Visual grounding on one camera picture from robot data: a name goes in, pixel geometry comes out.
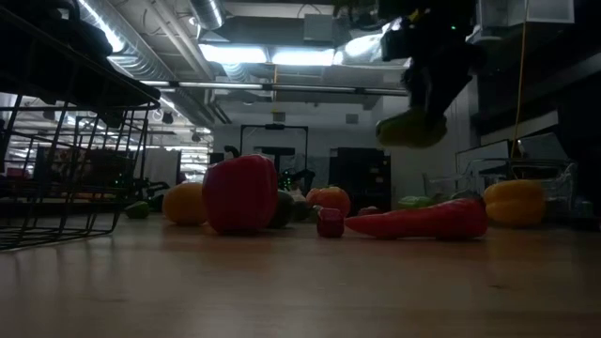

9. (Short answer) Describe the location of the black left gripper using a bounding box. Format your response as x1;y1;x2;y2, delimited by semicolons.
44;54;162;129

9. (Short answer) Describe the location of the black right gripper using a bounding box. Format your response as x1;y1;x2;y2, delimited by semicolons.
378;0;485;129

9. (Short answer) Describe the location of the gold wire basket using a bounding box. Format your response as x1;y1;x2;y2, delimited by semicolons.
0;5;162;251

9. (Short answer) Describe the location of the light green zucchini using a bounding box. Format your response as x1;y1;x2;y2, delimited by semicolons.
397;195;436;210

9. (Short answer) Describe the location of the orange carrot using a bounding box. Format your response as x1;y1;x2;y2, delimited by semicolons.
344;196;489;241

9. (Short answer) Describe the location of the orange citrus fruit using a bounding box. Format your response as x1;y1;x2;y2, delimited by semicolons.
162;181;208;225

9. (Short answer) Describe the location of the yellow bell pepper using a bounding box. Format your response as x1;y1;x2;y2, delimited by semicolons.
483;179;548;229

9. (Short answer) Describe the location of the red bell pepper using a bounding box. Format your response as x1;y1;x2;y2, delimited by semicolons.
202;145;279;236

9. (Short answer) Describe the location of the dark green avocado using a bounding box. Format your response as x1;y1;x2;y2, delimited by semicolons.
266;190;296;230

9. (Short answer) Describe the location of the angled bright ceiling light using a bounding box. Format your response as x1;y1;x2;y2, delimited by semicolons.
335;18;409;66

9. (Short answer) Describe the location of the white panel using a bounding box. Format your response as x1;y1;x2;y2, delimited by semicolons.
143;147;182;189

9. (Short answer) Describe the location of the black cabinet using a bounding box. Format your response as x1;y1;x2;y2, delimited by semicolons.
328;147;393;215

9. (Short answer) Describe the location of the small green pepper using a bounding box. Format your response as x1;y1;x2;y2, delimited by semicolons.
124;200;151;220

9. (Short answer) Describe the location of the white ceiling box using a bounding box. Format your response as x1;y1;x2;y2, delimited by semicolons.
478;0;575;27

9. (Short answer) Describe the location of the grey ceiling box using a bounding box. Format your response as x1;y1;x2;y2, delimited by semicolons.
303;13;334;43

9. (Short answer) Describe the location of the rectangular ceiling light panel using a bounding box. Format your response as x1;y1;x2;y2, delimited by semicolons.
199;43;269;65
270;48;337;67

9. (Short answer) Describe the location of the orange tomato green stem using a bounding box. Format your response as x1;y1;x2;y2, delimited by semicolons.
305;186;352;218

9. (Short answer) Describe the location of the clear plastic container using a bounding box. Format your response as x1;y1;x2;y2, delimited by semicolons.
422;157;577;224

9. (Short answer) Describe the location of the silver ribbed ventilation duct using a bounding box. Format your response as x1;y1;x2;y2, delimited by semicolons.
77;0;222;81

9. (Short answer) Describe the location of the horizontal ceiling light rail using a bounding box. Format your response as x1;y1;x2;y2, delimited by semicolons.
140;80;409;97

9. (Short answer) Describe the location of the round silver duct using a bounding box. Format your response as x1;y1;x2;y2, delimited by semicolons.
190;0;226;30

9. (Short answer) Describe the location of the black aluminium table frame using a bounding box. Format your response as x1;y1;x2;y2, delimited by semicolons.
469;41;601;231

